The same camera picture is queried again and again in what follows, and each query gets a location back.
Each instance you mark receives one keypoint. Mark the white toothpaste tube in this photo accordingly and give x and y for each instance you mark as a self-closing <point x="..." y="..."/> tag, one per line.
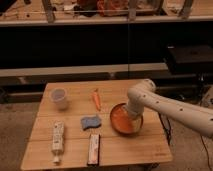
<point x="58" y="141"/>

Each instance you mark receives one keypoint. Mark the clear plastic cup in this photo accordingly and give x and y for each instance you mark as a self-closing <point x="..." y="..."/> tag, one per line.
<point x="59" y="97"/>

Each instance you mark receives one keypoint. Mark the orange ceramic bowl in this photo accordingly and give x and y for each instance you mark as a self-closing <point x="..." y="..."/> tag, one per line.
<point x="120" y="120"/>

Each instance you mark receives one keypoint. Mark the orange carrot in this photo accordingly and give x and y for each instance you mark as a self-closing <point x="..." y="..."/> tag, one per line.
<point x="96" y="99"/>

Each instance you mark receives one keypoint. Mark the red object on shelf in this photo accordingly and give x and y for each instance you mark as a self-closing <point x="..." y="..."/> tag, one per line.
<point x="112" y="7"/>

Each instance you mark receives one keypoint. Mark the flat dark rectangular box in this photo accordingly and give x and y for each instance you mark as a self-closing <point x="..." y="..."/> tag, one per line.
<point x="93" y="151"/>

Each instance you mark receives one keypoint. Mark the blue sponge cloth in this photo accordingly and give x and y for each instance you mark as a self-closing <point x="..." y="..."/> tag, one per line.
<point x="90" y="122"/>

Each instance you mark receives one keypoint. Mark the black box on right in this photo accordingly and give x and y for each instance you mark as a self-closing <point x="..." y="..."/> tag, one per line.
<point x="190" y="59"/>

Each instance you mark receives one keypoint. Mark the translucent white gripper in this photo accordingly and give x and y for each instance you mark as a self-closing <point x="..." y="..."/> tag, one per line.
<point x="136" y="123"/>

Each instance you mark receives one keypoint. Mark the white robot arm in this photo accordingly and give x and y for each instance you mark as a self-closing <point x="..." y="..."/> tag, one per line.
<point x="195" y="117"/>

